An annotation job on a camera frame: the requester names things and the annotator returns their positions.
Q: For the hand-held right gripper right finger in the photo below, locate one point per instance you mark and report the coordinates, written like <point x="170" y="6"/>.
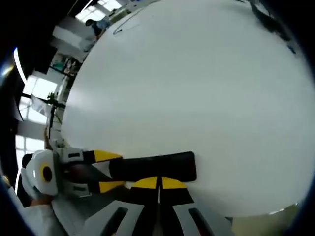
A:
<point x="177" y="196"/>

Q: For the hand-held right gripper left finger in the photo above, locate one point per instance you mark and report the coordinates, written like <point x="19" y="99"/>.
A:
<point x="140" y="199"/>

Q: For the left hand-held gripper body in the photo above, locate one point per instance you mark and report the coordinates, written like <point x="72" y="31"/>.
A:
<point x="40" y="172"/>

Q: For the black remote control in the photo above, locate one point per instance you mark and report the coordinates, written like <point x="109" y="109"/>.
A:
<point x="157" y="167"/>

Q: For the person's left hand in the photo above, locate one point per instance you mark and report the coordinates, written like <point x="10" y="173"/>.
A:
<point x="40" y="202"/>

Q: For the black tripod stand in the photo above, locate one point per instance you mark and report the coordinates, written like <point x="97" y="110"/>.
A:
<point x="53" y="110"/>

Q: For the white ceiling strip light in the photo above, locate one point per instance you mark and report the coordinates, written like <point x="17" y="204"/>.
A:
<point x="20" y="66"/>

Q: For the black headset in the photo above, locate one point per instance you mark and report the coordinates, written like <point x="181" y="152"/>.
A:
<point x="270" y="20"/>

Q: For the black wall screen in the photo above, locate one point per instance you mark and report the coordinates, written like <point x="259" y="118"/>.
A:
<point x="45" y="57"/>

